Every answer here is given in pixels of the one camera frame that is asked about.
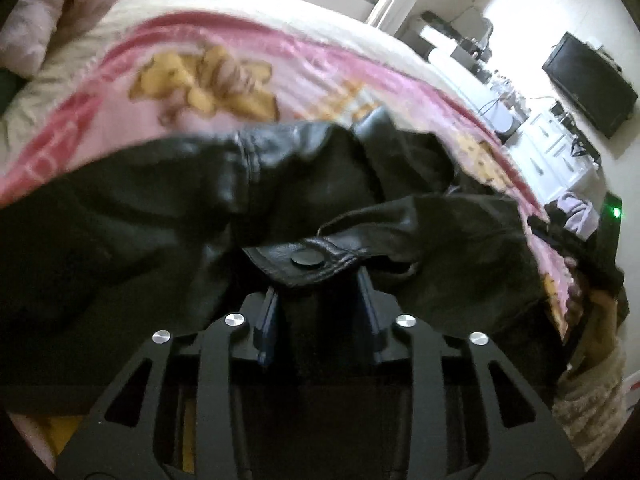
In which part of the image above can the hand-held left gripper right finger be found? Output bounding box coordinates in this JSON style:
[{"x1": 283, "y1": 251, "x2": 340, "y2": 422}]
[{"x1": 356, "y1": 267, "x2": 587, "y2": 480}]

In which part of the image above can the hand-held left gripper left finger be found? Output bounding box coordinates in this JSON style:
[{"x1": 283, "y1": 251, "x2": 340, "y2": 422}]
[{"x1": 55, "y1": 287, "x2": 281, "y2": 480}]

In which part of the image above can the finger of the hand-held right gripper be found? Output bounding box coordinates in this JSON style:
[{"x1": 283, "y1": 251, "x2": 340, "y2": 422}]
[{"x1": 526, "y1": 214, "x2": 603, "y2": 273}]

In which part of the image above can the black leather jacket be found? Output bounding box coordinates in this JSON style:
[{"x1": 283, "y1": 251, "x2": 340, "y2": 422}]
[{"x1": 0, "y1": 110, "x2": 566, "y2": 411}]

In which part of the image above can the person's right hand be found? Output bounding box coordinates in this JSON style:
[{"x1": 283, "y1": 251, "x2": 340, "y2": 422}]
[{"x1": 564, "y1": 256, "x2": 623, "y2": 363}]

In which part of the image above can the purple cloth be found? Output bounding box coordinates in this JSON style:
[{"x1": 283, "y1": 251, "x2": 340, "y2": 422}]
[{"x1": 545, "y1": 192, "x2": 601, "y2": 241}]

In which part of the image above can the white drawer cabinet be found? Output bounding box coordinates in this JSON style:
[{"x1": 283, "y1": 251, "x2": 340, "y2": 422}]
[{"x1": 505, "y1": 110, "x2": 601, "y2": 202}]

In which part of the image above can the white round appliance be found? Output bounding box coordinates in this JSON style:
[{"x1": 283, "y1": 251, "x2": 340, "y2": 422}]
[{"x1": 481, "y1": 97, "x2": 527, "y2": 137}]

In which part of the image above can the black television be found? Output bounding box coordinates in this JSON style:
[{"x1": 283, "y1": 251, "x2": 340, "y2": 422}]
[{"x1": 542, "y1": 31, "x2": 640, "y2": 140}]

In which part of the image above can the cluttered white shelf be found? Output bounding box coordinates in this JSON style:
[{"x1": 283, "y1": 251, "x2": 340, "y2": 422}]
[{"x1": 400, "y1": 7, "x2": 497, "y2": 82}]

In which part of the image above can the pink printed blanket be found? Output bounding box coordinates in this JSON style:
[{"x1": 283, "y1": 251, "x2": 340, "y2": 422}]
[{"x1": 0, "y1": 12, "x2": 588, "y2": 473}]

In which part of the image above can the beige bedspread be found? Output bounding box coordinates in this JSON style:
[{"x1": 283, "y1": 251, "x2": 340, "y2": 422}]
[{"x1": 0, "y1": 0, "x2": 501, "y2": 161}]

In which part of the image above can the dark green pillow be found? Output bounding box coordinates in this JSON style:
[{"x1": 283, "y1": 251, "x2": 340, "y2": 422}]
[{"x1": 0, "y1": 67, "x2": 27, "y2": 112}]

